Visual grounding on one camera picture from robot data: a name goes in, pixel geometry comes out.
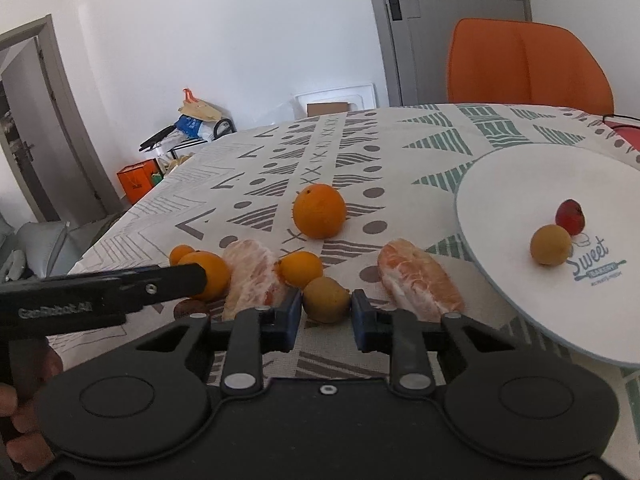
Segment large orange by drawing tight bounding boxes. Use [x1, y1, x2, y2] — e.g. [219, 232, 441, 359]
[292, 183, 347, 240]

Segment yellow-brown small round fruit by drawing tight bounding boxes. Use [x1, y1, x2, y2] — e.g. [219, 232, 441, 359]
[303, 276, 350, 324]

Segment peeled pomelo segment left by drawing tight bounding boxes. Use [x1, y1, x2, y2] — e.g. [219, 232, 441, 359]
[221, 240, 288, 322]

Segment person's left hand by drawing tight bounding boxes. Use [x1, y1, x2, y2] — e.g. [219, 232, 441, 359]
[1, 344, 63, 472]

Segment brown cardboard box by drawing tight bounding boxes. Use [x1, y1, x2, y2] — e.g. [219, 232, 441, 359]
[306, 102, 350, 117]

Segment red orange mat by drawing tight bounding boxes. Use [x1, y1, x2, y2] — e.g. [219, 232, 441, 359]
[604, 118, 640, 151]

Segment black metal rack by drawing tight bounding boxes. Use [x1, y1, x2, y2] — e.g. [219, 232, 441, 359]
[168, 115, 236, 159]

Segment orange paper bag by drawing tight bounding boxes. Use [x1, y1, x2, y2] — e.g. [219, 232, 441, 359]
[117, 158, 163, 205]

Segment tiny orange kumquat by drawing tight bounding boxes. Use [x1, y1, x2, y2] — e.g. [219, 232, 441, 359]
[168, 244, 195, 266]

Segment peeled pomelo segment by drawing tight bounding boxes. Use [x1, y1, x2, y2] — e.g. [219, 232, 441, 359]
[378, 238, 465, 323]
[221, 240, 288, 322]

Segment peeled pomelo segment right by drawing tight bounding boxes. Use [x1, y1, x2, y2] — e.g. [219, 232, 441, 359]
[378, 238, 465, 323]

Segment medium orange mandarin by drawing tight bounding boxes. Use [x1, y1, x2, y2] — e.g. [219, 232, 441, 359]
[178, 250, 231, 302]

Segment white foam board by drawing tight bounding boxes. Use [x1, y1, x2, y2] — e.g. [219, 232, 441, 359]
[292, 84, 378, 118]

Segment small orange mandarin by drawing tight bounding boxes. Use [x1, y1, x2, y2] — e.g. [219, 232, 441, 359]
[279, 252, 323, 289]

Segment small red fruit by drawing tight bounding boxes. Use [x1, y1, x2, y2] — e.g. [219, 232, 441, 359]
[554, 198, 586, 236]

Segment orange chair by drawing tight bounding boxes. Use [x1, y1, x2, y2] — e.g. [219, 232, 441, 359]
[446, 18, 614, 116]

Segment white round plate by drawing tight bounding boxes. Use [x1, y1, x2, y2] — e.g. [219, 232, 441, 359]
[454, 144, 639, 367]

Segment black cable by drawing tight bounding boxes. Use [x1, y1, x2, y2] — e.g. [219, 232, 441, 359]
[601, 112, 640, 129]

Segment brown paper bag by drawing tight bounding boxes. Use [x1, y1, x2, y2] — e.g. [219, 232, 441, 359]
[179, 88, 222, 122]

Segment brown longan on plate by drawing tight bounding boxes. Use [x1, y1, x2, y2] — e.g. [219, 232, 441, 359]
[529, 224, 572, 266]

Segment grey sofa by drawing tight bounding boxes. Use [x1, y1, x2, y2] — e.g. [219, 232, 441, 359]
[1, 214, 122, 284]

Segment grey door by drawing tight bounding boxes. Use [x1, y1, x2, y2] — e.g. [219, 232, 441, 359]
[371, 0, 532, 106]

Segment patterned tablecloth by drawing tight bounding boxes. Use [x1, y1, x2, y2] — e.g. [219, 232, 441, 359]
[75, 104, 639, 478]

